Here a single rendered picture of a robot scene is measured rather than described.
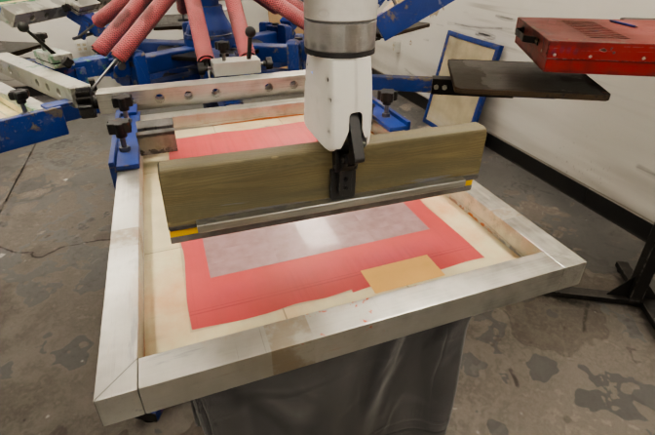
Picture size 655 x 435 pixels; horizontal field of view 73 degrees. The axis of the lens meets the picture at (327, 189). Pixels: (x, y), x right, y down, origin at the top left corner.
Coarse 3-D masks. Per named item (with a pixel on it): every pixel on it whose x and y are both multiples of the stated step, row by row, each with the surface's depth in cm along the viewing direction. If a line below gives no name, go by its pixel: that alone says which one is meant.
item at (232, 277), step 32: (288, 224) 71; (192, 256) 64; (224, 256) 64; (256, 256) 64; (288, 256) 64; (320, 256) 64; (192, 288) 58; (224, 288) 58; (256, 288) 58; (288, 288) 58; (320, 288) 58; (192, 320) 53; (224, 320) 53
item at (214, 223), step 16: (368, 192) 55; (384, 192) 55; (400, 192) 56; (416, 192) 57; (272, 208) 52; (288, 208) 52; (304, 208) 52; (320, 208) 53; (336, 208) 53; (208, 224) 48; (224, 224) 49; (240, 224) 50
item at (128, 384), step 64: (192, 128) 108; (384, 128) 98; (128, 192) 73; (128, 256) 58; (576, 256) 58; (128, 320) 49; (320, 320) 49; (384, 320) 49; (448, 320) 53; (128, 384) 42; (192, 384) 43
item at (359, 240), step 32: (288, 128) 108; (320, 224) 71; (352, 224) 71; (384, 224) 71; (416, 224) 71; (352, 256) 64; (384, 256) 64; (416, 256) 64; (448, 256) 64; (480, 256) 64; (352, 288) 58
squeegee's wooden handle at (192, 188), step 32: (448, 128) 57; (480, 128) 58; (192, 160) 47; (224, 160) 48; (256, 160) 48; (288, 160) 50; (320, 160) 51; (384, 160) 54; (416, 160) 56; (448, 160) 58; (480, 160) 60; (192, 192) 47; (224, 192) 49; (256, 192) 50; (288, 192) 52; (320, 192) 53; (192, 224) 49
